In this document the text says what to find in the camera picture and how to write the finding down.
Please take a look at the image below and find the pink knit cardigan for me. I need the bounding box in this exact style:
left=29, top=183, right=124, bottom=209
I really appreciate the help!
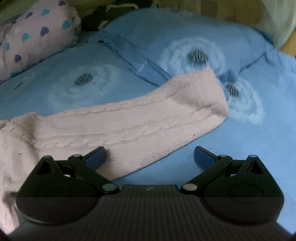
left=1, top=67, right=228, bottom=233

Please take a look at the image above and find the blue dandelion bed sheet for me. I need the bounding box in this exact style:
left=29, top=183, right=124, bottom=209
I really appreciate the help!
left=1, top=37, right=295, bottom=233

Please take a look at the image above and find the blue dandelion pillow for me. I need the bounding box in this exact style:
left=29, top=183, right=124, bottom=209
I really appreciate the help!
left=92, top=8, right=273, bottom=86

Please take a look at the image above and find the black and white garment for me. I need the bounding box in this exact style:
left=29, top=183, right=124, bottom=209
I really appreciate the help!
left=81, top=4, right=139, bottom=32

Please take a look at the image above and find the pink heart-print rolled quilt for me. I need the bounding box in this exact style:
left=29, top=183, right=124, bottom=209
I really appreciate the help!
left=1, top=1, right=81, bottom=82

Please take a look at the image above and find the white mesh curtain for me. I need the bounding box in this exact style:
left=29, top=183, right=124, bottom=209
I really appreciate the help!
left=258, top=0, right=295, bottom=49

